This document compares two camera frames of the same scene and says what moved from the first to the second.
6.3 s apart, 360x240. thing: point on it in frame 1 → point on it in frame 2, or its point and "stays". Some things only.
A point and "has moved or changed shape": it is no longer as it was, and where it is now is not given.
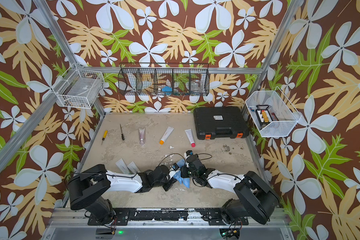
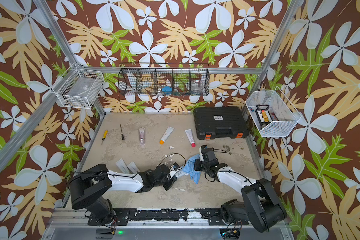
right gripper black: x=183 y=170 → x=196 y=164
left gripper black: x=171 y=182 stays
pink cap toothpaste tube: x=189 y=134 stays
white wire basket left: x=79 y=88 stays
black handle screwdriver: x=123 y=138 stays
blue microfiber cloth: x=185 y=181 has moved or changed shape
